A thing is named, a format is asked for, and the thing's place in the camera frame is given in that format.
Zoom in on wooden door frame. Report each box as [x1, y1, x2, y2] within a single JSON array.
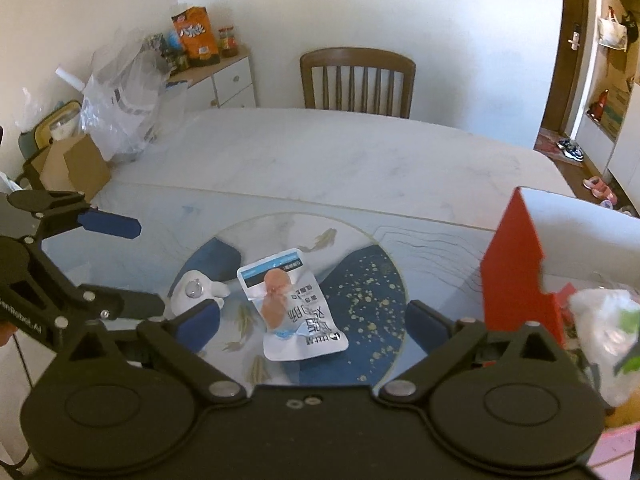
[[537, 0, 608, 133]]

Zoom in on red cardboard box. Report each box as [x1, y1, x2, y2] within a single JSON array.
[[480, 186, 640, 361]]

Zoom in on white plastic gadget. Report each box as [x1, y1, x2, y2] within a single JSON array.
[[169, 270, 232, 318]]

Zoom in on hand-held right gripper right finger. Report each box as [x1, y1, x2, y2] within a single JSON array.
[[377, 300, 566, 404]]

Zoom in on red bottle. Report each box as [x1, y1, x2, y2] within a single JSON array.
[[589, 89, 610, 121]]

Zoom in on black cable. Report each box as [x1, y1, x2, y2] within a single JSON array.
[[10, 332, 33, 466]]

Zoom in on pink shoes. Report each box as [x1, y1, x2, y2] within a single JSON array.
[[582, 176, 618, 209]]

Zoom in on white marble desktop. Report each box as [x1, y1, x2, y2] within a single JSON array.
[[40, 106, 581, 391]]

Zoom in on white wet wipes pack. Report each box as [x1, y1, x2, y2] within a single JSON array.
[[569, 287, 640, 409]]

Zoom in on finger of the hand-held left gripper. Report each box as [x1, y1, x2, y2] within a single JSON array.
[[7, 189, 142, 241], [0, 235, 167, 335]]

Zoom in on dark sneakers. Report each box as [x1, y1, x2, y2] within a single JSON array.
[[556, 137, 585, 162]]

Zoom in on hanging white bag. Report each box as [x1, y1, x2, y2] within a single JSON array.
[[597, 7, 630, 52]]

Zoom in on brown cardboard box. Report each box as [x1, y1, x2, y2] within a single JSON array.
[[22, 132, 112, 203]]

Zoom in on wooden chair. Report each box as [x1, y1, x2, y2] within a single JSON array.
[[299, 47, 417, 120]]

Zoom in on clear plastic bags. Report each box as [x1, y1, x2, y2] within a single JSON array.
[[80, 30, 173, 161]]

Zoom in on shelf cardboard box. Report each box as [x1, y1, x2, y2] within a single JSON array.
[[600, 80, 633, 138]]

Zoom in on orange snack box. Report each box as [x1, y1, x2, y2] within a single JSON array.
[[171, 6, 221, 68]]

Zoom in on glass jar with red lid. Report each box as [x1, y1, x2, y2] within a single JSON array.
[[218, 26, 239, 58]]

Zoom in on white paper roll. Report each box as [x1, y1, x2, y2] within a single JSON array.
[[55, 65, 86, 90]]

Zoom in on green lidded container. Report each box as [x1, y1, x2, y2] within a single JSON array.
[[18, 101, 83, 161]]

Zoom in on pink board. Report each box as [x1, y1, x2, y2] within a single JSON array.
[[585, 422, 640, 480]]

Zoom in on white cabinet with wooden top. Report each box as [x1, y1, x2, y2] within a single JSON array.
[[167, 47, 258, 111]]

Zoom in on round glass turntable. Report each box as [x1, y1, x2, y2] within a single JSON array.
[[172, 212, 407, 388]]

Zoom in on blue printed packet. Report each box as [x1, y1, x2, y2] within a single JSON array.
[[145, 32, 188, 73]]

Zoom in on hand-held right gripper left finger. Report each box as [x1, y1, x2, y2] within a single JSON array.
[[67, 300, 249, 404]]

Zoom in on white chicken snack packet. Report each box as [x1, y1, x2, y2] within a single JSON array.
[[236, 248, 350, 362]]

